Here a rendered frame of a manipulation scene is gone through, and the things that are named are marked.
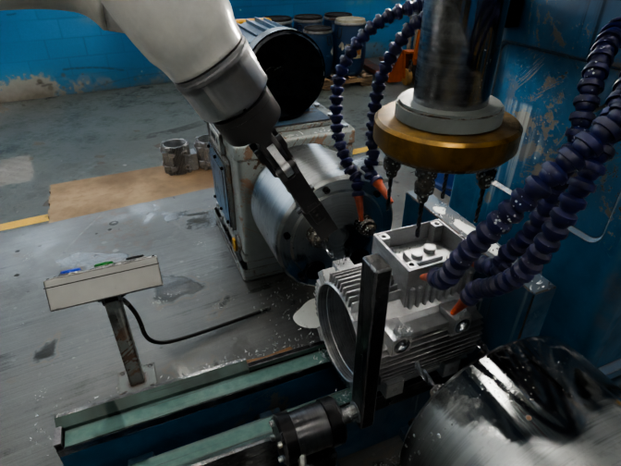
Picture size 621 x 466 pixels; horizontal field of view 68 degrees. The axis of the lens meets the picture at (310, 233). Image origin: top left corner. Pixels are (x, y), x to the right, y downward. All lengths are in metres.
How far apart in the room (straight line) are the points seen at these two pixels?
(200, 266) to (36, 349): 0.40
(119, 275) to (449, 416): 0.54
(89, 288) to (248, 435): 0.33
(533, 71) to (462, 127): 0.24
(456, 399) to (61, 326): 0.89
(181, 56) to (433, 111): 0.28
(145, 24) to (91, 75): 5.67
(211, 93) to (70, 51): 5.61
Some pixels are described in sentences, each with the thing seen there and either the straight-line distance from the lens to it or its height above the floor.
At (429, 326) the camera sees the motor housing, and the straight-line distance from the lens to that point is 0.68.
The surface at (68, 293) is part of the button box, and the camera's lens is 0.81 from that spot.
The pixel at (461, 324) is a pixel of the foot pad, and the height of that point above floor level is 1.06.
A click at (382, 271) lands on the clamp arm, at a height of 1.25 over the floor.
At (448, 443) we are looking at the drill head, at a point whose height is 1.11.
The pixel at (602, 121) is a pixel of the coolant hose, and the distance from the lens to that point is 0.40.
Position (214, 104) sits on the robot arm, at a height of 1.38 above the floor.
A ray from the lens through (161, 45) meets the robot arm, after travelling 0.48.
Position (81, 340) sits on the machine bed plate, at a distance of 1.12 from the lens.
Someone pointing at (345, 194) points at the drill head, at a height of 1.13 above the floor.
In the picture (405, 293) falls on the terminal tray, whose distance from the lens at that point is 0.66.
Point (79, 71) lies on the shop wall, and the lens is 6.13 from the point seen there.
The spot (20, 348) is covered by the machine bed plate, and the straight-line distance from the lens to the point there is 1.16.
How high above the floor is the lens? 1.52
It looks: 33 degrees down
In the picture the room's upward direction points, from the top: straight up
